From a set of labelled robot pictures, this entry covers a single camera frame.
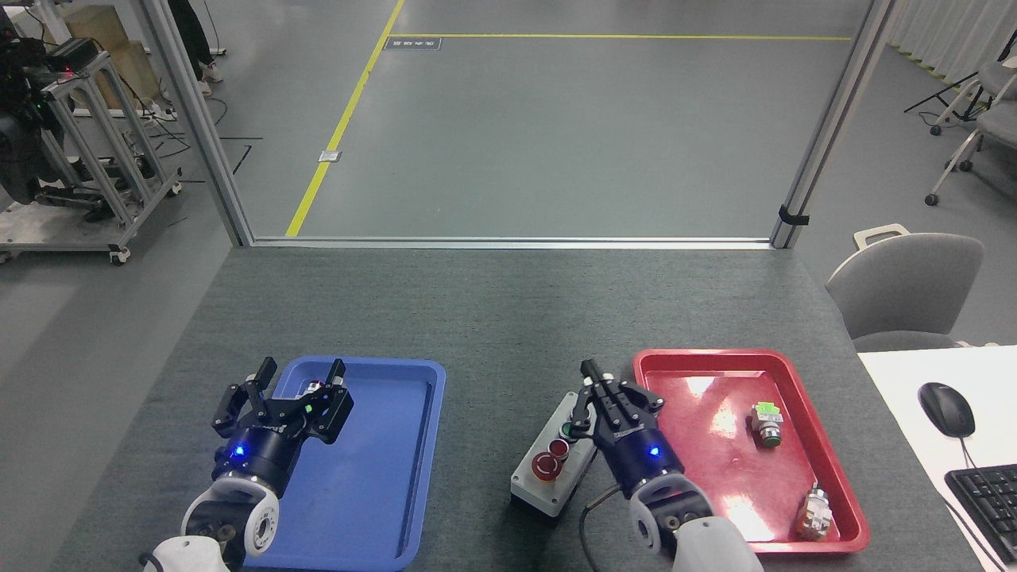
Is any person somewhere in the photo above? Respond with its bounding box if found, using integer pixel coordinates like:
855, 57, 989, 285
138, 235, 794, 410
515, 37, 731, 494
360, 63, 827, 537
166, 0, 226, 99

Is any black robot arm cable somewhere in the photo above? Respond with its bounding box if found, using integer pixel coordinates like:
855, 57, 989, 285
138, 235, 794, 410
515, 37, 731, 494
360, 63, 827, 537
578, 484, 629, 572

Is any white desk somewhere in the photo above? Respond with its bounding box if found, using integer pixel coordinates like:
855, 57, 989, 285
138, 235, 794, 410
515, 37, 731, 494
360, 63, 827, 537
857, 345, 1017, 572

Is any grey push button control box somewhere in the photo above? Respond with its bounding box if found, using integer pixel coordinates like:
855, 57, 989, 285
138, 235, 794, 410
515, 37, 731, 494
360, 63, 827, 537
509, 390, 599, 528

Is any red plastic tray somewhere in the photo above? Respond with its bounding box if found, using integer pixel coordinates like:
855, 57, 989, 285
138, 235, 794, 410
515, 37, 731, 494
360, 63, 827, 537
632, 348, 871, 555

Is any black computer mouse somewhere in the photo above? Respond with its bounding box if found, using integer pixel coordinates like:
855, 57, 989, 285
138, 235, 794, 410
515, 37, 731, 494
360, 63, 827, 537
918, 382, 976, 439

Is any silver push button switch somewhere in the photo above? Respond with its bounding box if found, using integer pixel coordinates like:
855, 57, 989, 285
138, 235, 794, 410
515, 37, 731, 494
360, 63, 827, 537
795, 481, 834, 542

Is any green-labelled push button switch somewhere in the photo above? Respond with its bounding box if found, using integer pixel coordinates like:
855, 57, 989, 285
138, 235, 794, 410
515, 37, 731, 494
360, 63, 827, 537
751, 401, 784, 449

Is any black machine on cart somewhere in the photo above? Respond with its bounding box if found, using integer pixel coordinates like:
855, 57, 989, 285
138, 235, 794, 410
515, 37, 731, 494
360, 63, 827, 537
0, 30, 74, 209

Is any white curtain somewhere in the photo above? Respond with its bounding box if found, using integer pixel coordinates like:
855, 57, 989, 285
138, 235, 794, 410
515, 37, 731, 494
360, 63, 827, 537
885, 0, 1017, 90

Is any aluminium frame cart on wheels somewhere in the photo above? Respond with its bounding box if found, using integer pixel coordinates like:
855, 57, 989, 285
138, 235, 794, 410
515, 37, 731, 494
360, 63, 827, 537
0, 52, 184, 267

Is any black keyboard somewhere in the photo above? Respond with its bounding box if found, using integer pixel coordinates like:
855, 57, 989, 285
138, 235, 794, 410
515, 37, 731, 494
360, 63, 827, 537
945, 465, 1017, 566

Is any blue plastic tray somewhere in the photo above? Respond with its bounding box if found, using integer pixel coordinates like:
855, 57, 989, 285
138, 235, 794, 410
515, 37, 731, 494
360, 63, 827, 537
238, 354, 447, 572

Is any white handle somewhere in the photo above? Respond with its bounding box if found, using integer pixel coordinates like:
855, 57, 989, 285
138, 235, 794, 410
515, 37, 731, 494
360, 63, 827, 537
853, 223, 911, 252

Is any black mouse cable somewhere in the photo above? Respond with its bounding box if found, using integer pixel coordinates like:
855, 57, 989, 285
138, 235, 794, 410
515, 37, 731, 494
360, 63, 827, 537
938, 436, 1011, 572

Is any silver aluminium cross rail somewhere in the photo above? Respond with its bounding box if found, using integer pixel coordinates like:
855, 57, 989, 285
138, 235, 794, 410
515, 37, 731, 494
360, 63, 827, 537
249, 235, 776, 251

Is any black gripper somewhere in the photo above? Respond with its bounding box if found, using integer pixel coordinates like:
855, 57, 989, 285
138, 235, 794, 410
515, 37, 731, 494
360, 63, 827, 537
567, 359, 686, 498
211, 356, 355, 494

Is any silver aluminium post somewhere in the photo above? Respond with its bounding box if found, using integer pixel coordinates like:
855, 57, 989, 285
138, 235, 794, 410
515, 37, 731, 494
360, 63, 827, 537
139, 0, 256, 248
770, 0, 897, 250

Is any grey office chair on wheels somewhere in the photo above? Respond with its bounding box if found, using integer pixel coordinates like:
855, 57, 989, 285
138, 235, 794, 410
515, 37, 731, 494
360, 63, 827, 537
925, 99, 1017, 208
929, 60, 1017, 137

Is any cardboard box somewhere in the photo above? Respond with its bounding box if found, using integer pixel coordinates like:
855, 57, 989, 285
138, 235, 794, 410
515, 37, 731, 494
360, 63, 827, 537
63, 6, 164, 110

